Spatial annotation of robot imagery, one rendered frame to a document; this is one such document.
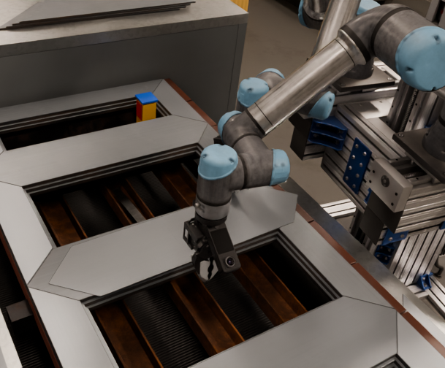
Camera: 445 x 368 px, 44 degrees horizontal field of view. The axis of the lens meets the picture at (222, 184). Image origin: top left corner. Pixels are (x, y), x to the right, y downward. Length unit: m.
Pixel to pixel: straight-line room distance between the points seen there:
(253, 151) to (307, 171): 2.08
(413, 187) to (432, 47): 0.55
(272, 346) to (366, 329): 0.23
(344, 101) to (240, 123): 0.78
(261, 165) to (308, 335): 0.41
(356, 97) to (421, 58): 0.87
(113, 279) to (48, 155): 0.53
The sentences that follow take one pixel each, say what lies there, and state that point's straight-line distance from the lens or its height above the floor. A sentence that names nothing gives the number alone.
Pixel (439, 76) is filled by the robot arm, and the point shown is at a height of 1.40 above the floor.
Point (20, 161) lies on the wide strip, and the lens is 1.72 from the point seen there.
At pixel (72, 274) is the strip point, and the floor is 0.85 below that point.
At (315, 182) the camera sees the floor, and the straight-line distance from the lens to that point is 3.16.
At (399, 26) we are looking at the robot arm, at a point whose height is 1.46.
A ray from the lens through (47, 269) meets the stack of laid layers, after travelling 1.39.
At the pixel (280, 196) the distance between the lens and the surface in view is 1.63.
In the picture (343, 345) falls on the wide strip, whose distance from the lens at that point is 1.31.
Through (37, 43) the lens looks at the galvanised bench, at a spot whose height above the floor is 1.04.
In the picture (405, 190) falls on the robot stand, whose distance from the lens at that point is 1.56.
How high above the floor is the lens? 1.85
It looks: 38 degrees down
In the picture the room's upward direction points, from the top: 8 degrees clockwise
